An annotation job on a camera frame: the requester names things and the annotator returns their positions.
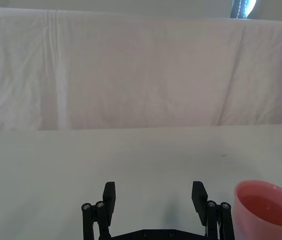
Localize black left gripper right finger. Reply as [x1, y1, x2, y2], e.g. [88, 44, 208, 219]
[191, 180, 235, 240]

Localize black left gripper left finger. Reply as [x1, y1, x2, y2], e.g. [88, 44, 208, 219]
[81, 181, 117, 240]

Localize white table cloth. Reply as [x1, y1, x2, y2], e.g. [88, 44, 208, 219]
[0, 123, 282, 240]

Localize pink plastic cup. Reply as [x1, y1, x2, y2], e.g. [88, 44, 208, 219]
[233, 179, 282, 240]

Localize white draped backdrop cloth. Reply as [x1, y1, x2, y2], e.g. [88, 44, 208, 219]
[0, 6, 282, 132]

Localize white curtain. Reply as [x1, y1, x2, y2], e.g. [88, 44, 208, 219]
[0, 0, 282, 23]

